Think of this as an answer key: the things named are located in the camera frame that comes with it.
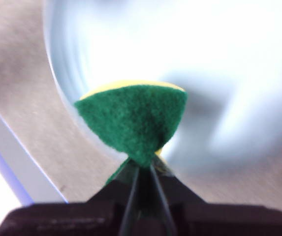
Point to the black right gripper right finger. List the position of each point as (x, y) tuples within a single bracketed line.
[(217, 221)]

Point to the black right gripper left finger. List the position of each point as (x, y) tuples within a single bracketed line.
[(69, 218)]

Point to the green and yellow sponge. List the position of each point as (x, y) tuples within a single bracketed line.
[(135, 123)]

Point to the light blue round plate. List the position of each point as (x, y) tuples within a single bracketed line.
[(204, 49)]

